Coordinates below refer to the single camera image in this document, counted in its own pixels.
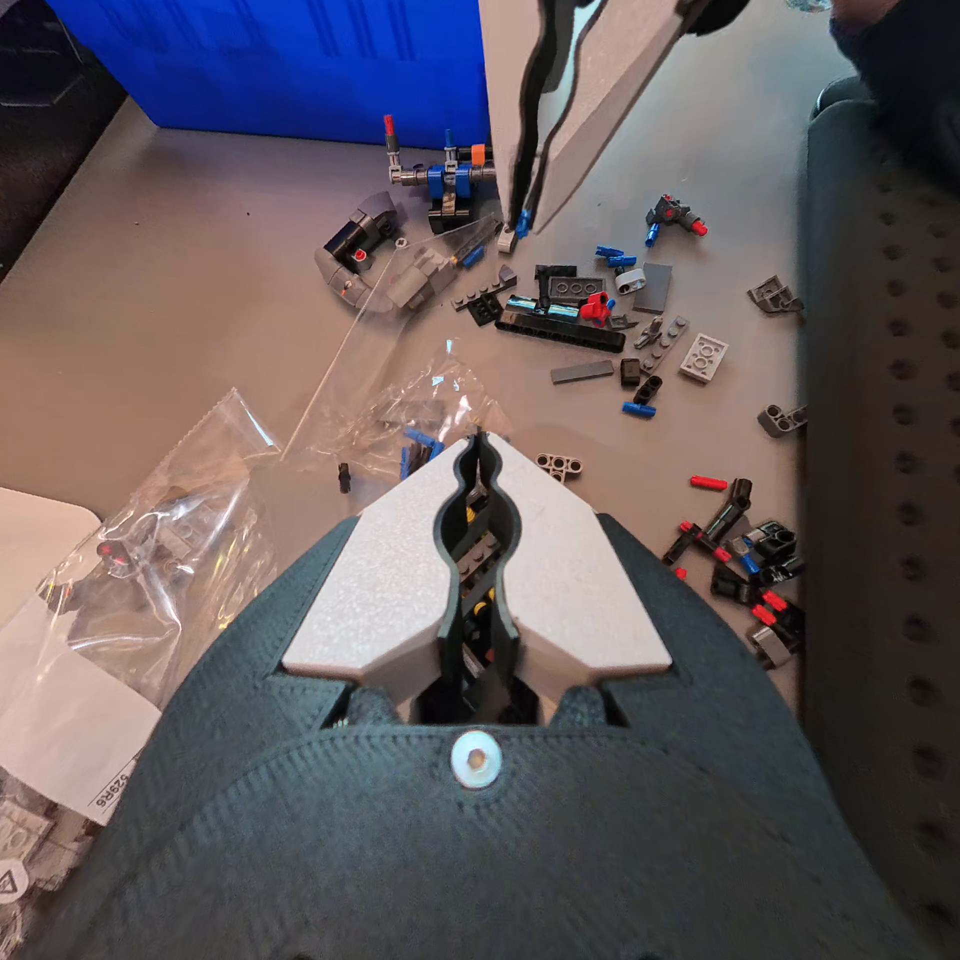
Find dark grey lego bracket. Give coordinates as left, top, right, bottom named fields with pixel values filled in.
left=744, top=275, right=806, bottom=318

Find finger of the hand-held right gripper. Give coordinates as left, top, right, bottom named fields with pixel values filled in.
left=478, top=0, right=573, bottom=225
left=527, top=0, right=689, bottom=235

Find light grey square lego plate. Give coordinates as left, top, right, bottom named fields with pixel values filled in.
left=678, top=332, right=730, bottom=384

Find blue plastic bin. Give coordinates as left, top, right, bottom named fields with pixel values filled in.
left=45, top=0, right=492, bottom=147

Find dark grey narrow lego plate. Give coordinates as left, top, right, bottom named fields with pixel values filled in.
left=633, top=315, right=691, bottom=374

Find black lego assembly yellow studs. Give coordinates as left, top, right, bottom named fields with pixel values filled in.
left=448, top=487, right=519, bottom=706

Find dark grey thin lego liftarm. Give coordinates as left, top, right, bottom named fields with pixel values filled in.
left=452, top=212, right=502, bottom=265

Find dark grey lego plate strip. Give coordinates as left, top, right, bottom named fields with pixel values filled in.
left=451, top=266, right=519, bottom=325

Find large clear plastic bag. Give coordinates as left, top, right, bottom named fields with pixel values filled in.
left=279, top=212, right=505, bottom=481

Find person's right forearm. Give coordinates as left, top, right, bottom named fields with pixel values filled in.
left=828, top=0, right=960, bottom=159

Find lego axle assembly blue connectors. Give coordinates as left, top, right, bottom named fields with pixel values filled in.
left=384, top=114, right=498, bottom=234

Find grey lego connector assembly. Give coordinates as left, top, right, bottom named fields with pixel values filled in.
left=313, top=189, right=460, bottom=314

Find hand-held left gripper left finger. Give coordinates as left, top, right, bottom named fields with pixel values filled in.
left=281, top=433, right=481, bottom=725

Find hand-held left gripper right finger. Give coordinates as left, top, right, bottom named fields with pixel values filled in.
left=480, top=431, right=674, bottom=725

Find long black lego beam assembly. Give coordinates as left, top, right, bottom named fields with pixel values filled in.
left=495, top=262, right=630, bottom=354

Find dark grey wide lego tile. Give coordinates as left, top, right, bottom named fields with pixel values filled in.
left=632, top=262, right=674, bottom=315

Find small dark lego assembly red pin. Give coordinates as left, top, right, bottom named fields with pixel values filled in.
left=645, top=193, right=711, bottom=249

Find wooden and white book stand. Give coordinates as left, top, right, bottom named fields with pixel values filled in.
left=0, top=487, right=102, bottom=627

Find clear bag with few pieces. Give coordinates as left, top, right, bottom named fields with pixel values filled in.
left=41, top=386, right=282, bottom=710

